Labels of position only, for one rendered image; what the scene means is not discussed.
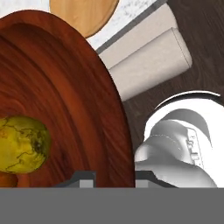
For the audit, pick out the white round object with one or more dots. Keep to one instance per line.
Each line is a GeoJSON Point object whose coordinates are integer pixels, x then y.
{"type": "Point", "coordinates": [178, 151]}

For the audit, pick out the beige drawer front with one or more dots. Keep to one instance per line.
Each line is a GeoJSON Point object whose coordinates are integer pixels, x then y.
{"type": "Point", "coordinates": [140, 38]}

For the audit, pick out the red-brown wooden plate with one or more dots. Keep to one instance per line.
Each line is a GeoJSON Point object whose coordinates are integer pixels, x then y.
{"type": "Point", "coordinates": [75, 110]}

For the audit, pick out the light wooden plate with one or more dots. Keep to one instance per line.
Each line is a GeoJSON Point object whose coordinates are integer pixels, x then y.
{"type": "Point", "coordinates": [84, 14]}

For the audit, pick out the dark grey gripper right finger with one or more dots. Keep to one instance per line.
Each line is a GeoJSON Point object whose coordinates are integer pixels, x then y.
{"type": "Point", "coordinates": [143, 178]}

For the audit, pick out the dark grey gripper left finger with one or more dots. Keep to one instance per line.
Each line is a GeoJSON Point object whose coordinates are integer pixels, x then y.
{"type": "Point", "coordinates": [84, 178]}

